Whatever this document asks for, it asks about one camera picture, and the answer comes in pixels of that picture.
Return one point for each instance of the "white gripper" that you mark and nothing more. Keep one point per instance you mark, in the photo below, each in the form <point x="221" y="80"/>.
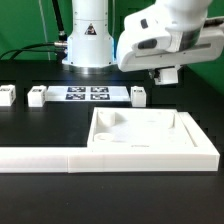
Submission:
<point x="137" y="52"/>

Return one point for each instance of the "white square tabletop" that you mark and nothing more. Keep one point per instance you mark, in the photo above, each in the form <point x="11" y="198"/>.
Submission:
<point x="137" y="127"/>

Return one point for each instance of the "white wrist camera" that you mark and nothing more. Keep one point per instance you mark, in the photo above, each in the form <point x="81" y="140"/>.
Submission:
<point x="144" y="32"/>

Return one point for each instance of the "white L-shaped obstacle wall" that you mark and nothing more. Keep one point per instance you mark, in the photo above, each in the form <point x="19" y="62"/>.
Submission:
<point x="203" y="156"/>

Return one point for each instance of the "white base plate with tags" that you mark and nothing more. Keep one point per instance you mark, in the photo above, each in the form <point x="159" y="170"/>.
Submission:
<point x="88" y="93"/>

